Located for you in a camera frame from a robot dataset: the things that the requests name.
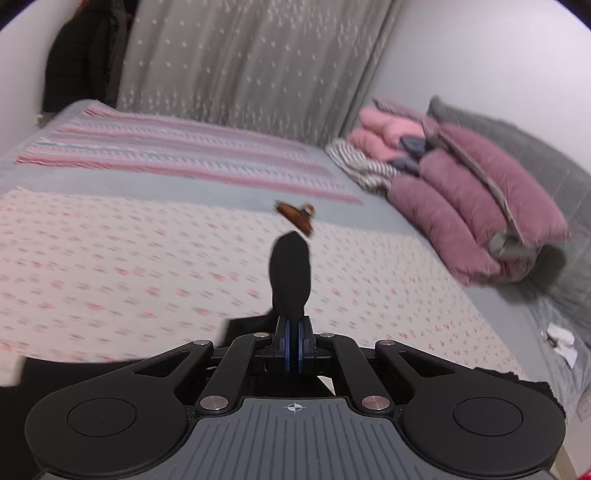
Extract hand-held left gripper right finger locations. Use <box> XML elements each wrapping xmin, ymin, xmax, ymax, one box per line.
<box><xmin>295</xmin><ymin>316</ymin><xmax>458</xmax><ymax>417</ymax></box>

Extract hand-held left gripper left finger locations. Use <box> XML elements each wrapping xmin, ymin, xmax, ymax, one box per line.
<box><xmin>131</xmin><ymin>318</ymin><xmax>296</xmax><ymax>417</ymax></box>

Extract black pants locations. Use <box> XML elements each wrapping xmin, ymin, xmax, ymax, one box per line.
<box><xmin>0</xmin><ymin>231</ymin><xmax>566</xmax><ymax>480</ymax></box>

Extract brown hair claw clip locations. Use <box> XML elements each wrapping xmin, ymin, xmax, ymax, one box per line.
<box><xmin>274</xmin><ymin>200</ymin><xmax>317</xmax><ymax>239</ymax></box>

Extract bed with grey sheet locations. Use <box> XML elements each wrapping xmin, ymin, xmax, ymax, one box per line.
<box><xmin>0</xmin><ymin>99</ymin><xmax>591</xmax><ymax>418</ymax></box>

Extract white floral blanket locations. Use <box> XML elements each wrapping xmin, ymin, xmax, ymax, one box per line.
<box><xmin>0</xmin><ymin>186</ymin><xmax>532</xmax><ymax>387</ymax></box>

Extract black and white striped cloth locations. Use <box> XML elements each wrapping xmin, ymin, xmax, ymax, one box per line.
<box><xmin>325</xmin><ymin>137</ymin><xmax>400</xmax><ymax>195</ymax></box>

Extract pink striped blanket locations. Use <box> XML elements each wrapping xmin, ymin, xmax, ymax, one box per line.
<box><xmin>16</xmin><ymin>100</ymin><xmax>364</xmax><ymax>206</ymax></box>

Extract folded mauve comforter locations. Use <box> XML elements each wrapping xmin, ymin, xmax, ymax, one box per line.
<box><xmin>373</xmin><ymin>97</ymin><xmax>572</xmax><ymax>288</ymax></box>

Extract dark blue cloth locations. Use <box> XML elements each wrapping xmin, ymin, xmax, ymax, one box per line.
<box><xmin>396</xmin><ymin>135</ymin><xmax>434</xmax><ymax>175</ymax></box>

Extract white crumpled paper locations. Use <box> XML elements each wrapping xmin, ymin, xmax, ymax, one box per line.
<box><xmin>544</xmin><ymin>322</ymin><xmax>579</xmax><ymax>369</ymax></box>

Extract grey patterned curtain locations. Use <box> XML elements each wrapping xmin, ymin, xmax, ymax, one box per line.
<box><xmin>115</xmin><ymin>0</ymin><xmax>408</xmax><ymax>149</ymax></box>

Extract grey quilted pillow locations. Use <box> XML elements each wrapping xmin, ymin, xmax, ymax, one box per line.
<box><xmin>427</xmin><ymin>95</ymin><xmax>591</xmax><ymax>348</ymax></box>

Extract dark hanging clothes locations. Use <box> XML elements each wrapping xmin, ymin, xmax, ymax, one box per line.
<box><xmin>41</xmin><ymin>0</ymin><xmax>140</xmax><ymax>114</ymax></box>

